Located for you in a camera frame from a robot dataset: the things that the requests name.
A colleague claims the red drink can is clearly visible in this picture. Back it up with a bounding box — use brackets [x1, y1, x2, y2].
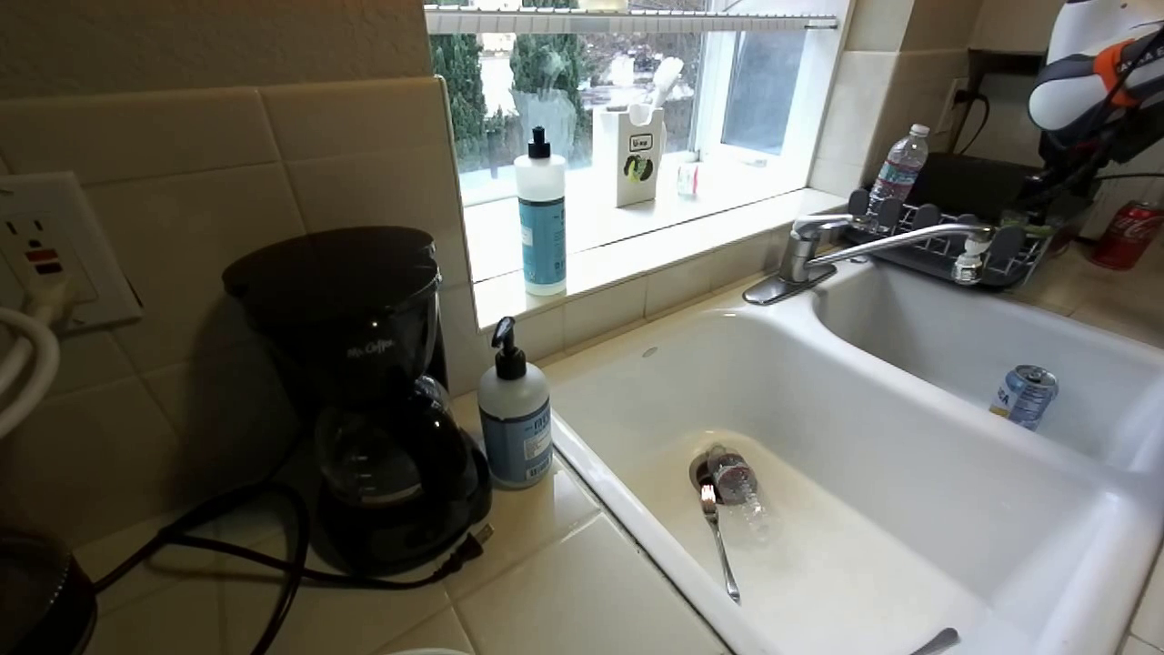
[1087, 197, 1164, 274]

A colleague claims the metal spoon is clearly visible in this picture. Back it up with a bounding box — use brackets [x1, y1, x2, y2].
[696, 476, 744, 608]

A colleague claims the chrome sink faucet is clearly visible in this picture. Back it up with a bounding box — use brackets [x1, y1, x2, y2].
[739, 211, 998, 309]

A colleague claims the black round appliance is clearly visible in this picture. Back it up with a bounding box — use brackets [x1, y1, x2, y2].
[0, 528, 102, 655]

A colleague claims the dark wire dish rack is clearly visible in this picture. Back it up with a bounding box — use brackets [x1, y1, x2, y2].
[847, 186, 1053, 291]

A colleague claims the white wall outlet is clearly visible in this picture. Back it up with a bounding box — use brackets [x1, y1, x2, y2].
[0, 167, 144, 339]

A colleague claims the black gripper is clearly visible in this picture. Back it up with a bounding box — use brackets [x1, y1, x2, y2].
[1021, 120, 1109, 228]

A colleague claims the pump soap bottle blue label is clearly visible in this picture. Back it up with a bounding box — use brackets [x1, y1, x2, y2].
[475, 311, 555, 492]

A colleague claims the tall soap bottle blue label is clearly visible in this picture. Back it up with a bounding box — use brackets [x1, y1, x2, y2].
[513, 122, 572, 303]

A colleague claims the black power cable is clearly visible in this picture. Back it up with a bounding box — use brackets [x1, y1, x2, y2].
[96, 482, 487, 655]

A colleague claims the white cardboard brush box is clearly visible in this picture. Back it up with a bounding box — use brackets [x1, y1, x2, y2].
[610, 100, 670, 211]

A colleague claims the metal sink drain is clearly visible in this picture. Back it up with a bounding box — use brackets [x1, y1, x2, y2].
[686, 440, 766, 513]

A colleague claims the white double basin sink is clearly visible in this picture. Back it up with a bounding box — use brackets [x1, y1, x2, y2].
[549, 259, 1164, 655]

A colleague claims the small white pink bottle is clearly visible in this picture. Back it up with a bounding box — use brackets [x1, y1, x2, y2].
[673, 146, 705, 202]

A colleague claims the black coffee maker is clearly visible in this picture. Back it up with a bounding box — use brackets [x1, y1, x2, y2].
[220, 220, 496, 576]

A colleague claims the thick white cable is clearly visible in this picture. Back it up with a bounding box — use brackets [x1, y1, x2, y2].
[0, 228, 67, 445]

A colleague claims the clear plastic water bottle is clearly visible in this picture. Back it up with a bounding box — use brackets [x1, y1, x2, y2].
[867, 120, 935, 228]

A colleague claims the small metal sink fitting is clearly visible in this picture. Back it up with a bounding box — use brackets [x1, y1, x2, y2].
[909, 627, 964, 655]

